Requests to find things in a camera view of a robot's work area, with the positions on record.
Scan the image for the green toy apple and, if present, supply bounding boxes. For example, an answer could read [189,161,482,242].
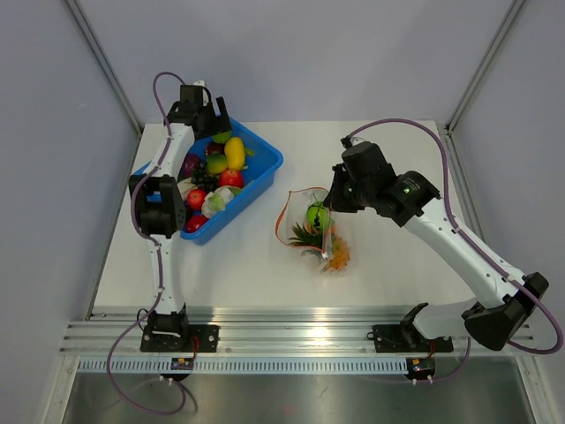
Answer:
[212,131,232,145]

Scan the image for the yellow-green toy mango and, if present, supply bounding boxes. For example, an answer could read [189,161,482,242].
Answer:
[207,153,228,175]

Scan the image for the green striped toy melon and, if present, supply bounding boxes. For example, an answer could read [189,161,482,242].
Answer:
[305,201,331,232]

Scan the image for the clear orange-zip bag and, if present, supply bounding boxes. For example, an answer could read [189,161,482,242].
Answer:
[275,187,351,274]

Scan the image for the toy pineapple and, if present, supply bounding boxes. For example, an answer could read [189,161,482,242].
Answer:
[289,223,350,272]

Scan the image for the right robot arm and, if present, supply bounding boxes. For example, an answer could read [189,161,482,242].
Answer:
[324,141,548,351]

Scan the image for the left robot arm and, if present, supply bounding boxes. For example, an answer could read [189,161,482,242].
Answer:
[128,81,231,352]

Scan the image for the yellow toy lemon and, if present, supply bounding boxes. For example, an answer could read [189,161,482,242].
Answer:
[224,137,245,170]

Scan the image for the purple toy onion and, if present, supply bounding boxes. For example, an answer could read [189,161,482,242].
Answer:
[182,153,200,177]

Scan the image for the dark toy grapes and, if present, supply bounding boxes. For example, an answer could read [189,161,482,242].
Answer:
[191,161,218,193]

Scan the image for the red toy apple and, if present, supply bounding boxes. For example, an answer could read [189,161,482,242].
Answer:
[218,169,245,188]

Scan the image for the white toy radish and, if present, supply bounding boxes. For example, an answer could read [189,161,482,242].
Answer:
[177,178,198,201]

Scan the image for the blue plastic bin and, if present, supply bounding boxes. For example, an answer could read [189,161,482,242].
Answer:
[128,114,283,245]

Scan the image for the small red toy tomato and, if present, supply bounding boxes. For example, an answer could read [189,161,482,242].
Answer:
[186,188,207,211]

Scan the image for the toy lettuce cabbage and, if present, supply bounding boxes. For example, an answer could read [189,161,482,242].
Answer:
[201,186,235,218]

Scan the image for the right circuit board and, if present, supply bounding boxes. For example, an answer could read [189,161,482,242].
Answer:
[407,357,436,379]

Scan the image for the circuit board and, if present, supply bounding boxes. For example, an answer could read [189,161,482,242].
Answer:
[170,357,194,371]
[407,357,436,379]

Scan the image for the left circuit board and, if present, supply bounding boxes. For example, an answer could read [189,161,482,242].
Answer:
[170,357,194,371]

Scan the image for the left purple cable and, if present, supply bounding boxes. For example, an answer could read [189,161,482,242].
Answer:
[105,72,198,416]

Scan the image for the purple cable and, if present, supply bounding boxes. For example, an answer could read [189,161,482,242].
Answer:
[105,72,198,416]
[340,117,565,384]

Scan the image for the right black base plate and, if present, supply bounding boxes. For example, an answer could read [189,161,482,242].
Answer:
[366,324,454,353]

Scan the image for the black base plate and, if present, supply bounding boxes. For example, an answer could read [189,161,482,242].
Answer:
[366,324,454,353]
[139,317,221,353]

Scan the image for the left aluminium frame post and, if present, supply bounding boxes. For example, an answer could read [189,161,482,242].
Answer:
[63,0,143,138]

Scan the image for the aluminium frame post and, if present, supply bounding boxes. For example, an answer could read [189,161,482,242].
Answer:
[63,0,143,138]
[446,0,529,136]

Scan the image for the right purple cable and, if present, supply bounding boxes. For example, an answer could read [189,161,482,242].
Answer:
[340,117,565,384]

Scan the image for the right aluminium frame post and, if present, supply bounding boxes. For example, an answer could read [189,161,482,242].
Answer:
[446,0,529,136]

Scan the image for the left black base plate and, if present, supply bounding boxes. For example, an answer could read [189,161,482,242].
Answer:
[139,317,221,353]

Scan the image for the aluminium front rail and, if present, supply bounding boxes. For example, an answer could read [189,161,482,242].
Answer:
[58,307,540,358]

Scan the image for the white slotted cable duct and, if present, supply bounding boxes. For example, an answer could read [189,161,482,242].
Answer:
[78,357,408,375]

